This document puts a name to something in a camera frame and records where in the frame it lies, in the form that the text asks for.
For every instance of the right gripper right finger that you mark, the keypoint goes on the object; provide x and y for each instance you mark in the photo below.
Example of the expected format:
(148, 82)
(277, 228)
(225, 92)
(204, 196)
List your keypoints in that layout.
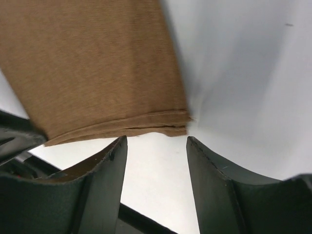
(230, 199)

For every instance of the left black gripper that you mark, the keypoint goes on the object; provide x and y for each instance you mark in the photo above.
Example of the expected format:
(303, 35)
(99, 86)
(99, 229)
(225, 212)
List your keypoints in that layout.
(17, 135)

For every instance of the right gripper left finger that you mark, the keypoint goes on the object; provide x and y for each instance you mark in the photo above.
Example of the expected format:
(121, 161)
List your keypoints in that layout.
(83, 199)

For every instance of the brown cloth napkin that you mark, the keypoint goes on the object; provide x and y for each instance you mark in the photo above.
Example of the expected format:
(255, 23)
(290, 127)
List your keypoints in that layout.
(87, 69)

